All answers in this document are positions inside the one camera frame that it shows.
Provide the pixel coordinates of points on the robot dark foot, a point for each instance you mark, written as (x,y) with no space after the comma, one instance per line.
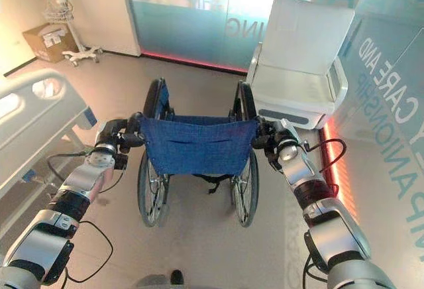
(176,276)

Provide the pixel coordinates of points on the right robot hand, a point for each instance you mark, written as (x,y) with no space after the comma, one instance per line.
(276,130)

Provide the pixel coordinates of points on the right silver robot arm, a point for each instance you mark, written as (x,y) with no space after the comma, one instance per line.
(328,212)

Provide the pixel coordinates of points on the blue wheelchair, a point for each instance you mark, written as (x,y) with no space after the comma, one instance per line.
(198,150)

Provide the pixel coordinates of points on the white armchair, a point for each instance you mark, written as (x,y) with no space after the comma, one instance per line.
(298,70)

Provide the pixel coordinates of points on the white hospital bed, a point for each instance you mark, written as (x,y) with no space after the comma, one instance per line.
(36,126)

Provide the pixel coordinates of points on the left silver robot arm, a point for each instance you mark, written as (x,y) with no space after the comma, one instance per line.
(63,203)

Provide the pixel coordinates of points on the white rolling medical stand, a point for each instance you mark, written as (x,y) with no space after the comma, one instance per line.
(71,20)

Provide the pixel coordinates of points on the cardboard box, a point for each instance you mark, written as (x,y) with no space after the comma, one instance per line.
(49,42)

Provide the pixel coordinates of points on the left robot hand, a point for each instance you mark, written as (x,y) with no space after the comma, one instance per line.
(114,131)

